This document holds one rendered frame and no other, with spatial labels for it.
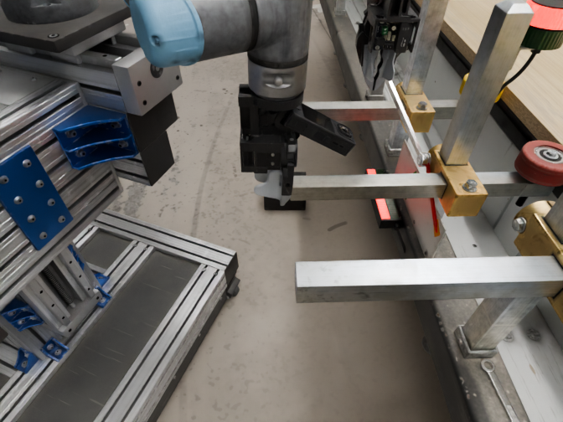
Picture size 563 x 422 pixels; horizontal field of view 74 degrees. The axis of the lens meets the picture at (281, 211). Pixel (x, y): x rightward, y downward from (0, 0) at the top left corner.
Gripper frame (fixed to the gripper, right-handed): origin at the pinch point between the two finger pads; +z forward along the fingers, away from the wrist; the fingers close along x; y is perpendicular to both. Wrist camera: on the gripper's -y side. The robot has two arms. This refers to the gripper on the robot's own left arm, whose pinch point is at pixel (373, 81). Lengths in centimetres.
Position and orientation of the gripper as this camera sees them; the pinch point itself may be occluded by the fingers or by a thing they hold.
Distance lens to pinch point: 78.6
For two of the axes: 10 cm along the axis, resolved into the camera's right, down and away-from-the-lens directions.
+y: 0.3, 7.1, -7.0
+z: 0.0, 7.0, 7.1
